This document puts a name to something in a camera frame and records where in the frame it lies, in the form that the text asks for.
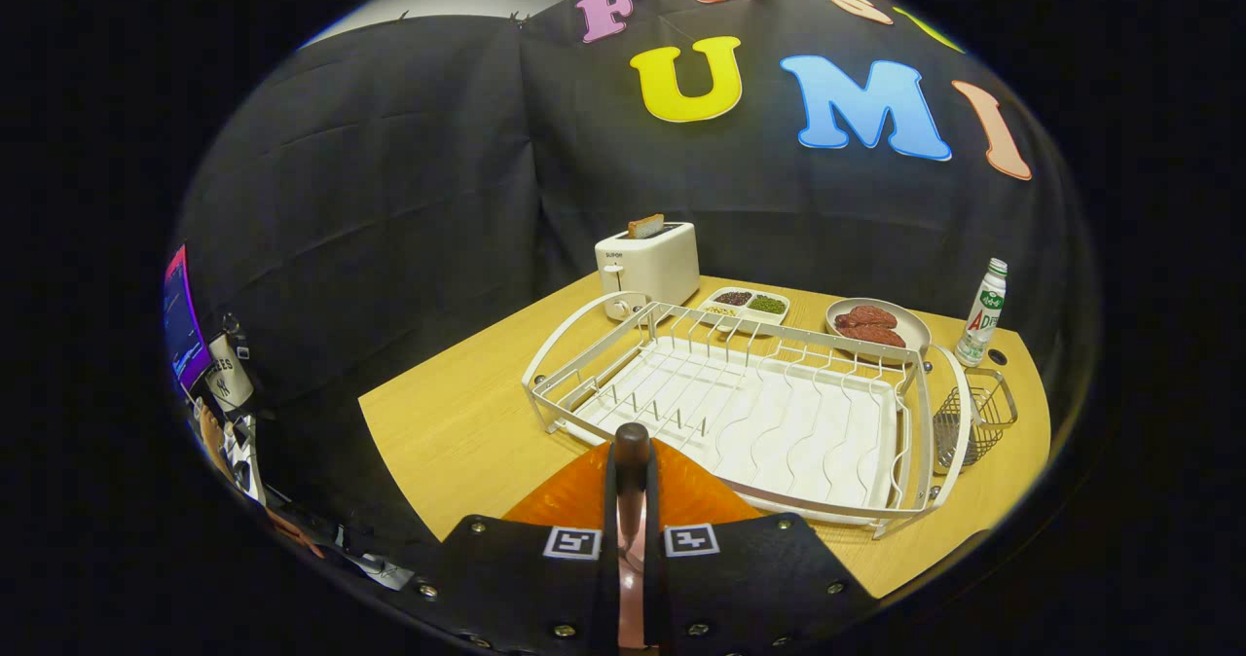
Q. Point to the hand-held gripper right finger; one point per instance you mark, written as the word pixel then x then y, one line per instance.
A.
pixel 759 578

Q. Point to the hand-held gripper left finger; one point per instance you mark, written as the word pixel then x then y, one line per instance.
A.
pixel 506 578

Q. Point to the white divided dish of beans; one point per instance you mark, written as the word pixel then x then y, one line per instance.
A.
pixel 745 313

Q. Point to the beige round plate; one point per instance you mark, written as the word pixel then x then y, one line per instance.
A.
pixel 913 330

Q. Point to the red meat piece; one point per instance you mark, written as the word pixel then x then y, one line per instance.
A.
pixel 876 336
pixel 866 316

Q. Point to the white toaster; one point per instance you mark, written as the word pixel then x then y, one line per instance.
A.
pixel 652 267

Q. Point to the white cup with dark print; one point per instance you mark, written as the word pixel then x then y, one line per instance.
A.
pixel 230 379

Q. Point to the white drink bottle green label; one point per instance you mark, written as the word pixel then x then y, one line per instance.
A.
pixel 983 315

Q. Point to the bread slice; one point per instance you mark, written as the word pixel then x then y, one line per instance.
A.
pixel 646 226

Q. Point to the computer monitor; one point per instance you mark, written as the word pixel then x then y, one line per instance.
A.
pixel 183 320

